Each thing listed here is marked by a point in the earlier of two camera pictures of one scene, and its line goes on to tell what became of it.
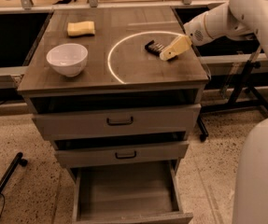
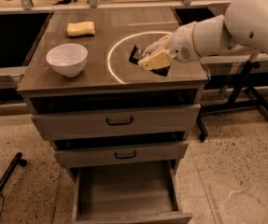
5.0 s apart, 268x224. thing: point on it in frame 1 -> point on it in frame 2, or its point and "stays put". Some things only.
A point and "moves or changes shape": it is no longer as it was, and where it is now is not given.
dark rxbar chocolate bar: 154,47 moves or changes shape
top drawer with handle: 65,126 stays put
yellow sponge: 80,28 stays put
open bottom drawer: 128,192 stays put
